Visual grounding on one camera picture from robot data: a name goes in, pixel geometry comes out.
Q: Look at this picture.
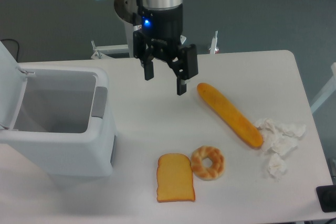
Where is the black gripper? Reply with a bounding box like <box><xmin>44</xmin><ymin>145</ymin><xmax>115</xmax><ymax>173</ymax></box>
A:
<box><xmin>133</xmin><ymin>4</ymin><xmax>187</xmax><ymax>95</ymax></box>

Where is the white trash can lid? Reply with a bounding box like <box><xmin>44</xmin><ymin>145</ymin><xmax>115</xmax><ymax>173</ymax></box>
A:
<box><xmin>1</xmin><ymin>44</ymin><xmax>35</xmax><ymax>130</ymax></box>

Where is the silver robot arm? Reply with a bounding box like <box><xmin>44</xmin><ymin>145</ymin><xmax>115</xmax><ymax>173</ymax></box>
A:
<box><xmin>114</xmin><ymin>0</ymin><xmax>198</xmax><ymax>95</ymax></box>

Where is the white trash can body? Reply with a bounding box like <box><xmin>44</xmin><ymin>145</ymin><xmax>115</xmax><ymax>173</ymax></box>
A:
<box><xmin>1</xmin><ymin>67</ymin><xmax>116</xmax><ymax>177</ymax></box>

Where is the long orange baguette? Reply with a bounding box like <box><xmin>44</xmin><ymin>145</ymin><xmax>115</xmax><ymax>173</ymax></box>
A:
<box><xmin>197</xmin><ymin>83</ymin><xmax>264</xmax><ymax>148</ymax></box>

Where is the orange toast slice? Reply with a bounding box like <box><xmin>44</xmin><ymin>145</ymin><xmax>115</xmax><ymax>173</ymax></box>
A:
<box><xmin>156</xmin><ymin>153</ymin><xmax>196</xmax><ymax>203</ymax></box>

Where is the large crumpled white tissue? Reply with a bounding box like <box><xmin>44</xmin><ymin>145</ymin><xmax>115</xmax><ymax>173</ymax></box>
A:
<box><xmin>254</xmin><ymin>118</ymin><xmax>307</xmax><ymax>156</ymax></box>

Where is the small crumpled white tissue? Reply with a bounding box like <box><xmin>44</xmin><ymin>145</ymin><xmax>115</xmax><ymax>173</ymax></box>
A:
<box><xmin>267</xmin><ymin>153</ymin><xmax>287</xmax><ymax>181</ymax></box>

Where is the black device at edge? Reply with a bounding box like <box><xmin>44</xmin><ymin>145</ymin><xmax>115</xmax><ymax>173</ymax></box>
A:
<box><xmin>316</xmin><ymin>185</ymin><xmax>336</xmax><ymax>212</ymax></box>

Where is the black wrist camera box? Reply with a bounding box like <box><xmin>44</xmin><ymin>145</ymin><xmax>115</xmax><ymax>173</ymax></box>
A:
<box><xmin>178</xmin><ymin>44</ymin><xmax>198</xmax><ymax>80</ymax></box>

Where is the white table clamp post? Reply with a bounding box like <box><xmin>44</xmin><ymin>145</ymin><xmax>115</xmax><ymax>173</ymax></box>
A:
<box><xmin>208</xmin><ymin>30</ymin><xmax>219</xmax><ymax>54</ymax></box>

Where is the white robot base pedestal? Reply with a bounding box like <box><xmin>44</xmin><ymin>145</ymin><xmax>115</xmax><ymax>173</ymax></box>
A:
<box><xmin>91</xmin><ymin>0</ymin><xmax>136</xmax><ymax>59</ymax></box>

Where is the braided ring bread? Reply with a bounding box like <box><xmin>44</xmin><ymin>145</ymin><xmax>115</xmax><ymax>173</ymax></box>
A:
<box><xmin>191</xmin><ymin>145</ymin><xmax>225</xmax><ymax>180</ymax></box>

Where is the black floor cable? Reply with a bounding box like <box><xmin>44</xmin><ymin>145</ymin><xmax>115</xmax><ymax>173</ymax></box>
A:
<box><xmin>0</xmin><ymin>38</ymin><xmax>20</xmax><ymax>63</ymax></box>

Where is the white frame bar right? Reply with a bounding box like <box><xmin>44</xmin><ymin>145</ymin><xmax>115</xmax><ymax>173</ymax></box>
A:
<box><xmin>310</xmin><ymin>62</ymin><xmax>335</xmax><ymax>114</ymax></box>

